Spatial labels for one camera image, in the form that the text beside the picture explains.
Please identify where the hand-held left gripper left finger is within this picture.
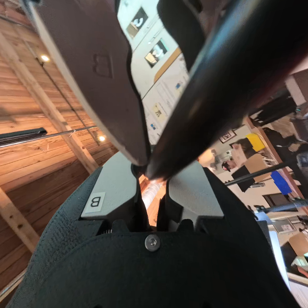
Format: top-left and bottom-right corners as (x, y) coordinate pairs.
(81, 152), (145, 220)

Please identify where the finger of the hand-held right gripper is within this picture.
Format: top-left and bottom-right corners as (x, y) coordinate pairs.
(157, 0), (205, 71)
(31, 0), (151, 167)

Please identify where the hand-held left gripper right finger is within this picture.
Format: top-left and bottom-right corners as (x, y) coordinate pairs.
(158, 160), (225, 225)

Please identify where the black power cord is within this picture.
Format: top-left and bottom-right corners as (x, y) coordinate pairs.
(144, 0), (308, 181)

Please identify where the black tripod pole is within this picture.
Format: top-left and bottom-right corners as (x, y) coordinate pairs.
(224, 162), (293, 186)

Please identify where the cardboard box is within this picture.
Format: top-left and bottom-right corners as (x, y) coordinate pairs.
(245, 154), (272, 183)

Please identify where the metal ceiling rod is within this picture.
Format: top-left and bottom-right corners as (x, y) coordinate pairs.
(0, 125), (97, 148)

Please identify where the yellow plastic bin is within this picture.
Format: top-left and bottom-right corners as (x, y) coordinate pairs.
(245, 133), (265, 152)

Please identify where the grey light stand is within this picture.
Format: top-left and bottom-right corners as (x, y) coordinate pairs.
(253, 198), (308, 215)

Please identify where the blue plastic bin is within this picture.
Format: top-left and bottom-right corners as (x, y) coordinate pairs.
(270, 170), (293, 196)

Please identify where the dark wall photo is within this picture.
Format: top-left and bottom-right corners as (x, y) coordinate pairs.
(144, 38), (168, 68)
(126, 7), (149, 39)

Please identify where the silver air duct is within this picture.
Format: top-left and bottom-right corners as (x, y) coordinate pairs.
(141, 179), (166, 212)

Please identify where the framed wall picture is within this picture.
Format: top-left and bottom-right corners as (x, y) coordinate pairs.
(220, 129), (237, 144)

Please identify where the black ceiling rail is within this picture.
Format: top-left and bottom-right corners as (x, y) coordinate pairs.
(0, 127), (48, 145)

